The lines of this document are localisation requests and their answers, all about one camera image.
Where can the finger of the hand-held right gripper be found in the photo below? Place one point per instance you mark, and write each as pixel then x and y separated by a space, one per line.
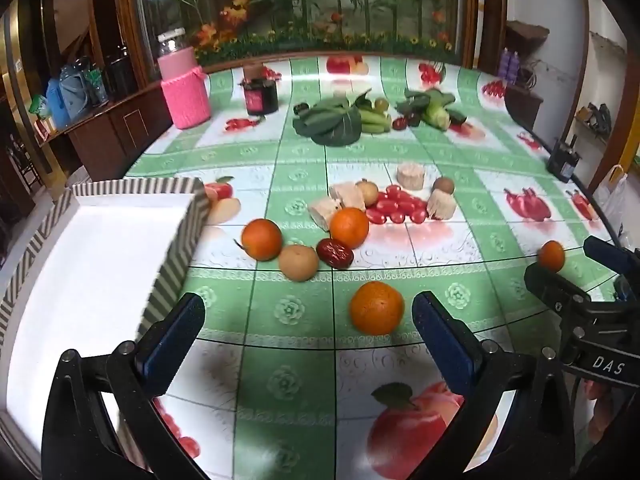
pixel 555 285
pixel 607 253

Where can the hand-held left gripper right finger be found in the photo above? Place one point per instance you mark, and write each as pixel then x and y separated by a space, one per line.
pixel 445 345

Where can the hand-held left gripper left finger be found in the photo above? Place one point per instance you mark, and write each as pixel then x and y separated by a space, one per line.
pixel 172 345

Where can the small orange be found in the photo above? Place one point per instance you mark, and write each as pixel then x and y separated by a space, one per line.
pixel 551 256

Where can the striped rim white tray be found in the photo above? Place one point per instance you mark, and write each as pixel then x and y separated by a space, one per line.
pixel 100 260

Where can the beige ribbed fruit chunk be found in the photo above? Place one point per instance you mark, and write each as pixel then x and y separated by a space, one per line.
pixel 441 204

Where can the red date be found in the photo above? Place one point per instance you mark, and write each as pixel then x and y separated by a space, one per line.
pixel 335 252

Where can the brown fuzzy round fruit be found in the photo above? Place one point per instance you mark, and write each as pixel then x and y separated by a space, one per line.
pixel 443 185

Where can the person's right hand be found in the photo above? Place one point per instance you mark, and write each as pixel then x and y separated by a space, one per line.
pixel 602 410

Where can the white plastic bag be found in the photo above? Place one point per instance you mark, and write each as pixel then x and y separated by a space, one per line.
pixel 612 187

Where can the small black device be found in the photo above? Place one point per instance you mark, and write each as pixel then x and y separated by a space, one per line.
pixel 562 160

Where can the green fruit print tablecloth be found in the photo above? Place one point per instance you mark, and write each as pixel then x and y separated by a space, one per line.
pixel 300 320

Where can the pile of cherry tomatoes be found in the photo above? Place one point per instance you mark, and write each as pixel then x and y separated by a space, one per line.
pixel 397 205

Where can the small tan round fruit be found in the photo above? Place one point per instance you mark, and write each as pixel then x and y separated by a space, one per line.
pixel 370 192

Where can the beige round fruit chunk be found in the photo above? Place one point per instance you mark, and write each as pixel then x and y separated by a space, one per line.
pixel 411 176

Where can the purple bottles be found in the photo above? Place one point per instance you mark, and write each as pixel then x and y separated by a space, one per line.
pixel 511 64

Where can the green bok choy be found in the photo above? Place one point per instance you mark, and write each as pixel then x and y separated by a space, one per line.
pixel 430 107

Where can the dark red cherries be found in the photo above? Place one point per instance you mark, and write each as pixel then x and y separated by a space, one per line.
pixel 406 121

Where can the brown wooden cabinet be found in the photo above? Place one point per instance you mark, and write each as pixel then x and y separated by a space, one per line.
pixel 120 127

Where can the bunch of green bananas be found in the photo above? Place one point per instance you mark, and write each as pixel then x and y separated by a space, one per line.
pixel 375 120

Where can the dark green leafy vegetable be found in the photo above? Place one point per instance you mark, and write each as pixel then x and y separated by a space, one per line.
pixel 330 121

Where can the pink knit sleeve bottle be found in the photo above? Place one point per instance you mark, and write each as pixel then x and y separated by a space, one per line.
pixel 182 85

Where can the dark jar with pink label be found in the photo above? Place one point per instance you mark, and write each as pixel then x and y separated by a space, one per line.
pixel 260 94

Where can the blue plastic jug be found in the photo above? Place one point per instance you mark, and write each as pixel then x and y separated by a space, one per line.
pixel 56 105

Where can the small dark fruit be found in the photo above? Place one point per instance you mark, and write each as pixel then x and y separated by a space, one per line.
pixel 300 108

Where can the green snack packet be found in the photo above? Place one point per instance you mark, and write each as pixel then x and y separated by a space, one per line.
pixel 39 106

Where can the grey blue kettle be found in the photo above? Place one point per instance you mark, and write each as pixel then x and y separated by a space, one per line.
pixel 76 86

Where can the black pot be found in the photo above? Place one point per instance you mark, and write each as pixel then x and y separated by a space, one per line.
pixel 120 72

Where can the cork jar lid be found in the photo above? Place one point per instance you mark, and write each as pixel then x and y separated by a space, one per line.
pixel 255 71

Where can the bamboo and flower wall picture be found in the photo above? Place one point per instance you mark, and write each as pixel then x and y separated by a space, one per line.
pixel 325 0

